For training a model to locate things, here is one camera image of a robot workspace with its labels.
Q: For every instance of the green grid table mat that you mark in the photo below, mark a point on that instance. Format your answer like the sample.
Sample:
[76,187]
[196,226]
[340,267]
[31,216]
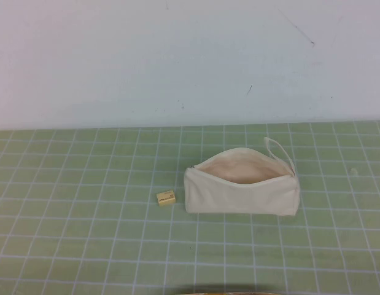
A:
[85,239]

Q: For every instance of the cream fabric pencil case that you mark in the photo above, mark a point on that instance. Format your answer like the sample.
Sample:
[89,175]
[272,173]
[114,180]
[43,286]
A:
[238,196]

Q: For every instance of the small yellow eraser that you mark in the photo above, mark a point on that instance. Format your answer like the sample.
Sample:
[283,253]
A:
[166,197]

